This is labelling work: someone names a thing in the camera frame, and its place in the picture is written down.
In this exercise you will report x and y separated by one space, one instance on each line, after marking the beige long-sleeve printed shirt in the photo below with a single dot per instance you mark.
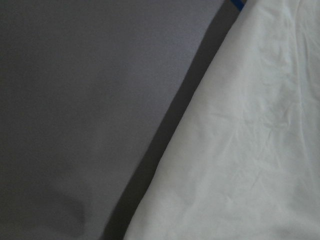
244 161

